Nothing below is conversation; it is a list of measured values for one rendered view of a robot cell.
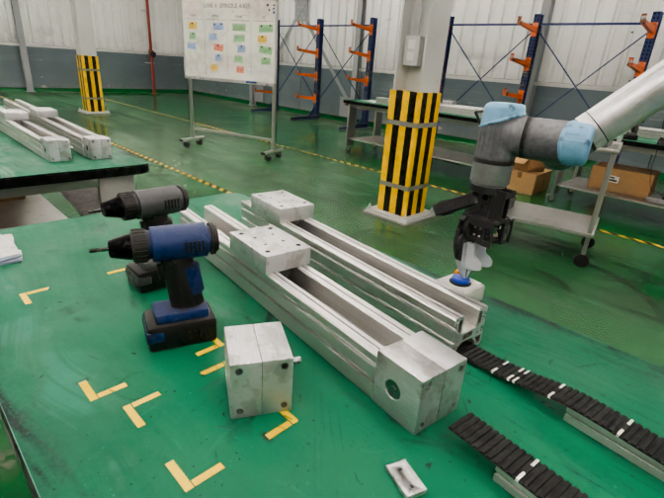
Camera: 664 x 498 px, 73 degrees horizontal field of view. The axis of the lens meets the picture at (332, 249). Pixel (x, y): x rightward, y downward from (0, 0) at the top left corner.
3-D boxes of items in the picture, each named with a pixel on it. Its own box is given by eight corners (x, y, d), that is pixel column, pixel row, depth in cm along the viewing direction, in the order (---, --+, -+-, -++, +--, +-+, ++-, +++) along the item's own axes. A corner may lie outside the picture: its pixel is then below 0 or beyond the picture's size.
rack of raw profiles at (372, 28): (249, 111, 1157) (249, 16, 1073) (277, 111, 1217) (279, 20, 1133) (340, 129, 946) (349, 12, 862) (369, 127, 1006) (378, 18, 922)
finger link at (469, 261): (473, 290, 93) (482, 248, 89) (451, 279, 97) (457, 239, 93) (482, 286, 94) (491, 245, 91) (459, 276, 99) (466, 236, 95)
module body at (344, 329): (414, 377, 77) (421, 335, 73) (371, 399, 71) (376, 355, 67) (213, 231, 134) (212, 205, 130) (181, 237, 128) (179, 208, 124)
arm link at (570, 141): (597, 129, 83) (535, 123, 89) (597, 119, 74) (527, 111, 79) (584, 172, 85) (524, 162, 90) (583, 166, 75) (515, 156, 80)
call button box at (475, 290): (480, 308, 101) (486, 284, 98) (454, 321, 95) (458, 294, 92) (452, 293, 106) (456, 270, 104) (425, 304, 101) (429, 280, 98)
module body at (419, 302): (479, 343, 88) (488, 304, 85) (447, 360, 82) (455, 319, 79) (269, 222, 145) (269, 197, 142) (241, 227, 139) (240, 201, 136)
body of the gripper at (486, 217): (487, 252, 87) (500, 192, 83) (452, 238, 94) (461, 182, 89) (509, 245, 92) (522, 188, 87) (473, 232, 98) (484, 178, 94)
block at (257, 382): (306, 407, 68) (309, 356, 65) (230, 419, 65) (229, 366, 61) (292, 367, 77) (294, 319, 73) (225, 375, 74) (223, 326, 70)
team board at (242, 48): (178, 147, 651) (169, -6, 577) (202, 143, 693) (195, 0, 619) (266, 162, 595) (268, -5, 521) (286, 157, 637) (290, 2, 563)
